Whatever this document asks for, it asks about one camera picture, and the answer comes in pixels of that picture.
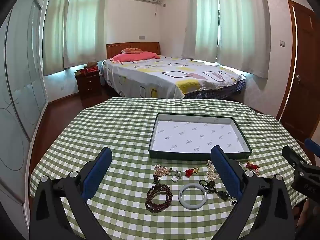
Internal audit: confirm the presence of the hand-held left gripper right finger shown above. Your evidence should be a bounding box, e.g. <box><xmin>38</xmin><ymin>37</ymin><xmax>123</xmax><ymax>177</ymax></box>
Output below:
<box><xmin>210</xmin><ymin>145</ymin><xmax>295</xmax><ymax>240</ymax></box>

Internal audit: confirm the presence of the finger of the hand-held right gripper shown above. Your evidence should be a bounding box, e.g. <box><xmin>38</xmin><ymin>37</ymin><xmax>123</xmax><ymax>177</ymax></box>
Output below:
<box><xmin>282</xmin><ymin>145</ymin><xmax>313</xmax><ymax>173</ymax></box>
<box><xmin>304</xmin><ymin>138</ymin><xmax>320</xmax><ymax>158</ymax></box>

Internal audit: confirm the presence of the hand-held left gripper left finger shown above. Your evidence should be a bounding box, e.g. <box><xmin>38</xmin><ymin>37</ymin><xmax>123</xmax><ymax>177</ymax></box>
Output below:
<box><xmin>29</xmin><ymin>147</ymin><xmax>113</xmax><ymax>240</ymax></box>

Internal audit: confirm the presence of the black pendant cord necklace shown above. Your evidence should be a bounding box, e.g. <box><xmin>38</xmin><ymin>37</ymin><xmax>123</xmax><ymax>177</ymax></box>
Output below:
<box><xmin>198</xmin><ymin>179</ymin><xmax>237</xmax><ymax>206</ymax></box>

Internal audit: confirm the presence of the green tray with white liner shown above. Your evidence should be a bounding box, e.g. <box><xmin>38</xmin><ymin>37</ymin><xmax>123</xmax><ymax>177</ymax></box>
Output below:
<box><xmin>148</xmin><ymin>112</ymin><xmax>252</xmax><ymax>159</ymax></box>

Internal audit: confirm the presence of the white jade bangle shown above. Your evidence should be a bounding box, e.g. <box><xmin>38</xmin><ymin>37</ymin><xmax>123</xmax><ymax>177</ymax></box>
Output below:
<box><xmin>178</xmin><ymin>183</ymin><xmax>208</xmax><ymax>208</ymax></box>

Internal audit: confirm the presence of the dark red bead bracelet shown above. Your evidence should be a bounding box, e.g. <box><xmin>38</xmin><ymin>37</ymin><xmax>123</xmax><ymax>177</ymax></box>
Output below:
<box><xmin>145</xmin><ymin>184</ymin><xmax>173</xmax><ymax>212</ymax></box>

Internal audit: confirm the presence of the gold coin chain necklace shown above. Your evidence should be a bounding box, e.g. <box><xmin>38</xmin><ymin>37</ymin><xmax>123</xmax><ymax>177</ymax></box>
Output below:
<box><xmin>152</xmin><ymin>164</ymin><xmax>171</xmax><ymax>182</ymax></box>

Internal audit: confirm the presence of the small red tassel charm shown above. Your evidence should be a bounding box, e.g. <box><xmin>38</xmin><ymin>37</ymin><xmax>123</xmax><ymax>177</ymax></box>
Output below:
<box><xmin>244</xmin><ymin>161</ymin><xmax>261</xmax><ymax>174</ymax></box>

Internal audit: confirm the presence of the green checkered tablecloth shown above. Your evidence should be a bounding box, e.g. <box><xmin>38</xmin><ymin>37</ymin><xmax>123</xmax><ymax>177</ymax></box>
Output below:
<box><xmin>29</xmin><ymin>97</ymin><xmax>316</xmax><ymax>240</ymax></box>

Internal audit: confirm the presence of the brown wooden door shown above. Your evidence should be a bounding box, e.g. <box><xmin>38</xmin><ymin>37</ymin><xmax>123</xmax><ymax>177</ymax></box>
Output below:
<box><xmin>276</xmin><ymin>0</ymin><xmax>320</xmax><ymax>146</ymax></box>

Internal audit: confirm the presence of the dark wooden nightstand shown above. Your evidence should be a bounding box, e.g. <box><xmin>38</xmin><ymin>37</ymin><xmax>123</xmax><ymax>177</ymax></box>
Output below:
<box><xmin>75</xmin><ymin>67</ymin><xmax>103</xmax><ymax>101</ymax></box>

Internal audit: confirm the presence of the bed with patterned sheet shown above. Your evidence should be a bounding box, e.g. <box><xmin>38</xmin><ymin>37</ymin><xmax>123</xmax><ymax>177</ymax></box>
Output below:
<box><xmin>101</xmin><ymin>42</ymin><xmax>247</xmax><ymax>99</ymax></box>

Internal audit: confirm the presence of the frosted glass sliding wardrobe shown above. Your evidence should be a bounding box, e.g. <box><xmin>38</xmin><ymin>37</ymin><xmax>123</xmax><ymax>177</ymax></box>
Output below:
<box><xmin>0</xmin><ymin>0</ymin><xmax>49</xmax><ymax>205</ymax></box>

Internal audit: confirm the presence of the pink pillow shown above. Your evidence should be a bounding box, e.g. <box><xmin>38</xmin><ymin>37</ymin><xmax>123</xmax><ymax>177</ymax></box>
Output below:
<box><xmin>109</xmin><ymin>51</ymin><xmax>158</xmax><ymax>63</ymax></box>

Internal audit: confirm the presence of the red embroidered cushion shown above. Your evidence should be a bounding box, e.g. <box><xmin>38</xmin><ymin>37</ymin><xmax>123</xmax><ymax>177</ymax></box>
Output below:
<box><xmin>121</xmin><ymin>47</ymin><xmax>144</xmax><ymax>54</ymax></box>

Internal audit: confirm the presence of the white sheer curtain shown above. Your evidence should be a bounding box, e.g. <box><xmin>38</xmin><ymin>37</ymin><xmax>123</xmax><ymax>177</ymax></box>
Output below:
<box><xmin>42</xmin><ymin>0</ymin><xmax>70</xmax><ymax>76</ymax></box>
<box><xmin>63</xmin><ymin>0</ymin><xmax>104</xmax><ymax>69</ymax></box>
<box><xmin>216</xmin><ymin>0</ymin><xmax>272</xmax><ymax>79</ymax></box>
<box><xmin>182</xmin><ymin>0</ymin><xmax>221</xmax><ymax>61</ymax></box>

